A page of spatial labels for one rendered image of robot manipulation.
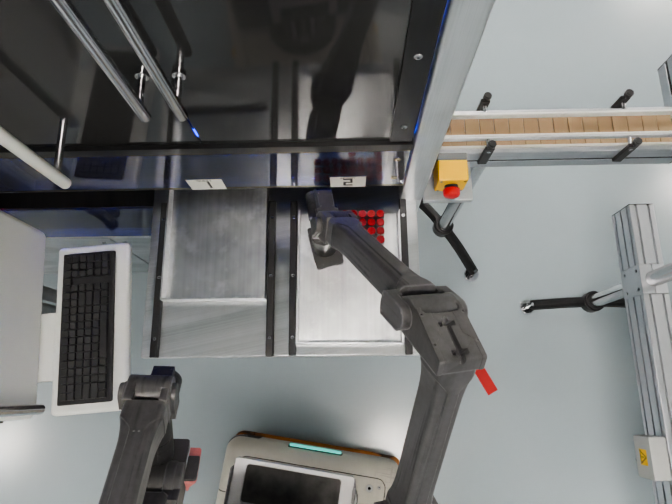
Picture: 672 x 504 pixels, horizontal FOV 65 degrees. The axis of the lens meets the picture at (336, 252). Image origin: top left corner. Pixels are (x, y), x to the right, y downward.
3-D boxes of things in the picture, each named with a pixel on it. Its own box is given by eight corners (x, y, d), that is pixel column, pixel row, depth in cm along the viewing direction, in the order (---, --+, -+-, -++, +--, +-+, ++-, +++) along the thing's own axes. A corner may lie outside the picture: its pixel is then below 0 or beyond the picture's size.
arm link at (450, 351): (439, 345, 65) (506, 337, 69) (391, 289, 76) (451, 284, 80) (379, 575, 84) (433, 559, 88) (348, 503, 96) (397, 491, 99)
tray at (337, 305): (299, 214, 140) (298, 210, 137) (398, 214, 140) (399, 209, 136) (296, 345, 131) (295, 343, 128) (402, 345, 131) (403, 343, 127)
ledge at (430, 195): (420, 155, 146) (421, 152, 144) (467, 154, 145) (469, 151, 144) (423, 203, 142) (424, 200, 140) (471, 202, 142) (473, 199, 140)
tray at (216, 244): (173, 177, 144) (169, 172, 140) (269, 175, 143) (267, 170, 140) (164, 301, 135) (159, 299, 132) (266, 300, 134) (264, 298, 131)
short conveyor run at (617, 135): (418, 174, 146) (425, 148, 131) (415, 123, 150) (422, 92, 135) (670, 169, 145) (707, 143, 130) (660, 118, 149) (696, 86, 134)
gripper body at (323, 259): (333, 224, 127) (332, 214, 120) (344, 264, 125) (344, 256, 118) (307, 230, 127) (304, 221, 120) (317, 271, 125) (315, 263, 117)
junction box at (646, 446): (632, 434, 164) (648, 437, 155) (648, 434, 164) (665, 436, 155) (638, 476, 161) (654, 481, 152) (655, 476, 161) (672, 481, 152)
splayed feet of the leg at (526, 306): (518, 297, 221) (529, 291, 208) (639, 296, 220) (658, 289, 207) (520, 316, 219) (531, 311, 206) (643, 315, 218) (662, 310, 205)
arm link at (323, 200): (317, 230, 106) (357, 229, 109) (310, 177, 109) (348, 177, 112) (300, 248, 117) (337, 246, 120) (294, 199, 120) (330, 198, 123)
